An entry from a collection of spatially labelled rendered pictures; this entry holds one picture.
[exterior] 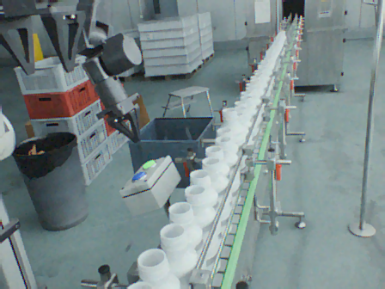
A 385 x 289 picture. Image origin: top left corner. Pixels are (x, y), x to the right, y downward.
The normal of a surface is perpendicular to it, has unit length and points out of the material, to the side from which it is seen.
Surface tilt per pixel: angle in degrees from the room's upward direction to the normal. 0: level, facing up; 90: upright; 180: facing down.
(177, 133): 90
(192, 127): 90
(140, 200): 90
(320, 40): 90
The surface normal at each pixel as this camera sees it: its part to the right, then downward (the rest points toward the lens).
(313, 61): -0.29, 0.40
